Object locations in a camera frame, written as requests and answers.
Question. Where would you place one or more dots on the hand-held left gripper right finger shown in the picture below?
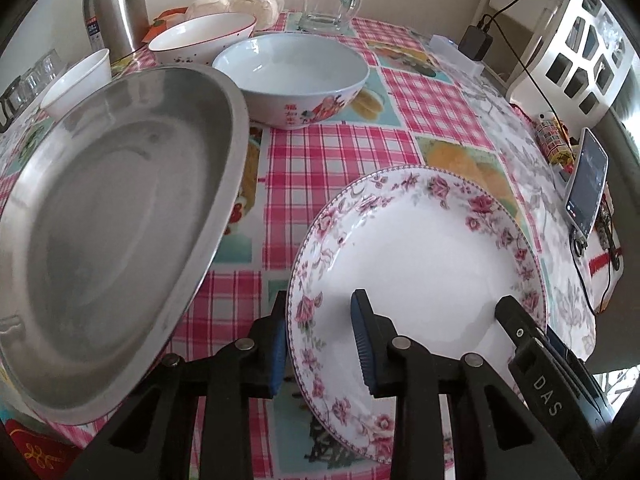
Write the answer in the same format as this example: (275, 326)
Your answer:
(364, 345)

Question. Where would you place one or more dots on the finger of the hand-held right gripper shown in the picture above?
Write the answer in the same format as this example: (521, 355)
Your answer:
(570, 360)
(517, 322)

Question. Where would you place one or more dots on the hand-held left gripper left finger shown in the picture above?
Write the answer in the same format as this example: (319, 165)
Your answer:
(276, 360)

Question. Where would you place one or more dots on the pink floral rimmed plate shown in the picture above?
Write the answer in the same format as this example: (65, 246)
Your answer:
(430, 270)

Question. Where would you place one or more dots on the oval stainless steel plate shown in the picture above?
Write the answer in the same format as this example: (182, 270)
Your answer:
(110, 220)

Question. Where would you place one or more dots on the large white bowl figure print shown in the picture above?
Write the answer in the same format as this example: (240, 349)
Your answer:
(290, 70)

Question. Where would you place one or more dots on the white bowl red rim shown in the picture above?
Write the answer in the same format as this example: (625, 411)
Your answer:
(200, 35)

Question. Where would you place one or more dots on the small plain white bowl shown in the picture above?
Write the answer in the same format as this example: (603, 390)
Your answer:
(80, 85)

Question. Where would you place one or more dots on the white grey floral tablecloth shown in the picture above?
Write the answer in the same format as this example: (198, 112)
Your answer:
(540, 195)

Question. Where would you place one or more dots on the smartphone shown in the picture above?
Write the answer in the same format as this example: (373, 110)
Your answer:
(587, 180)

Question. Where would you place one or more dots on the yellow red bottle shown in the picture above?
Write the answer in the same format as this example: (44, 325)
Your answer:
(552, 140)

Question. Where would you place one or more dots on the red cloth gold print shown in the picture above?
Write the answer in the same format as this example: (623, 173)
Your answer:
(35, 452)

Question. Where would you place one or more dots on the white lattice chair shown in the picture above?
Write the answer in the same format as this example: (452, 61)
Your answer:
(580, 60)

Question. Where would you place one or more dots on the clear plastic box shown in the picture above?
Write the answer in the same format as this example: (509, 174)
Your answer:
(452, 52)

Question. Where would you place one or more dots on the black power adapter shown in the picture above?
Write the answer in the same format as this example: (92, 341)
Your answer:
(475, 40)

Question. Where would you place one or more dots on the clear glass mug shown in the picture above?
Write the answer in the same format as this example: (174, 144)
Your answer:
(325, 0)

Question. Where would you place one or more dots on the orange snack packet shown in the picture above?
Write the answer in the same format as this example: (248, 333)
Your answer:
(167, 20)

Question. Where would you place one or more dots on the bag of white steamed buns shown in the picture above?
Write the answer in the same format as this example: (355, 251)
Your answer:
(250, 2)

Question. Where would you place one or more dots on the clear drinking glass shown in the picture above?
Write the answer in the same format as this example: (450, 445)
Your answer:
(32, 85)
(50, 67)

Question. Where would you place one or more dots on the stainless steel thermos jug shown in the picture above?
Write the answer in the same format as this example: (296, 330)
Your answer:
(117, 10)

